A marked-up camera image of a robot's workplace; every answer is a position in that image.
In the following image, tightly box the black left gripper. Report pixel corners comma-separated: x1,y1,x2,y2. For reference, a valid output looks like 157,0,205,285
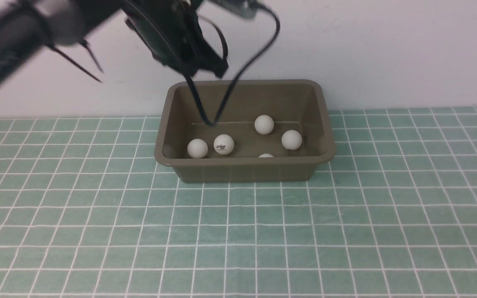
123,0,229,79

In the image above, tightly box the white ball with logo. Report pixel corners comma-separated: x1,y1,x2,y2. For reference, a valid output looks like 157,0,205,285
213,134,235,155
187,138,208,159
281,130,303,151

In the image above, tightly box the white ball with logo centre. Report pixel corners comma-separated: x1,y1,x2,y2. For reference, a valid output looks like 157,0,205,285
213,134,235,155

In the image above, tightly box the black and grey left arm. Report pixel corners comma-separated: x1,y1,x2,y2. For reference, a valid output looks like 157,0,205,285
0,0,229,83

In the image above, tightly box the olive green plastic bin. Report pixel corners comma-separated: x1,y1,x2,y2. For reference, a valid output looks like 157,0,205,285
154,79,337,183

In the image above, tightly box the green checkered table cloth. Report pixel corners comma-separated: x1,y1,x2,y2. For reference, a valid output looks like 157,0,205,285
0,107,477,298

